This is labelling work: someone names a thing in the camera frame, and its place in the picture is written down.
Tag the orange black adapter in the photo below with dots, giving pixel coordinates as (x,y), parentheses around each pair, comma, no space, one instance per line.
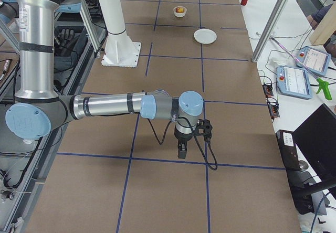
(268,90)
(273,110)

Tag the far teach pendant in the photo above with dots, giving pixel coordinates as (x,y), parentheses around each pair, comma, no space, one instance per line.
(315,59)

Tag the seated person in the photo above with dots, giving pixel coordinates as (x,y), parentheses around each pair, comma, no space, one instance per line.
(315,18)

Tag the near teach pendant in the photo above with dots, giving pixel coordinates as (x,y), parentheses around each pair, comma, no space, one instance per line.
(293,81)

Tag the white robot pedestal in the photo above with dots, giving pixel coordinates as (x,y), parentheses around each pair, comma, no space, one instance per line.
(119,50)

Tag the aluminium frame post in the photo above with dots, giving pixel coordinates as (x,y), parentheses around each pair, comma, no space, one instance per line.
(270,25)

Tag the black monitor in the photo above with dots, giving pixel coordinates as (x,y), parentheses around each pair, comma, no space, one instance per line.
(315,138)

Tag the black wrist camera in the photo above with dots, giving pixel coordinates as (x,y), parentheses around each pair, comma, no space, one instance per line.
(204,128)

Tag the black computer box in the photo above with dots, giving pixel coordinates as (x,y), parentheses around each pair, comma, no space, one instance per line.
(288,150)

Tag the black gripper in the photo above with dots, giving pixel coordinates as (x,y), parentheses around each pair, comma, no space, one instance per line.
(182,138)

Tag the wooden board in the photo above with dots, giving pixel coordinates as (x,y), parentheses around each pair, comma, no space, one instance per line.
(325,28)

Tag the green handled grabber tool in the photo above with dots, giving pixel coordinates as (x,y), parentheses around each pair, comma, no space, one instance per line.
(323,85)

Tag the red yellow apple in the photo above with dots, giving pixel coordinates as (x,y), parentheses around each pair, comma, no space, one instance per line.
(179,10)

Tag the teach pendant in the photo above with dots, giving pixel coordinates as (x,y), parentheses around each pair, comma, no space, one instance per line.
(315,59)
(293,81)

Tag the white plate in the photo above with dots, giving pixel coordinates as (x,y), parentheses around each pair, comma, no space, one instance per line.
(205,36)

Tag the white bowl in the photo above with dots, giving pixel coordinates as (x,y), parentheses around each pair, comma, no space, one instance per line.
(180,15)

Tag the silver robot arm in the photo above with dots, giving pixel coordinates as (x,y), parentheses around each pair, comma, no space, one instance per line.
(38,109)

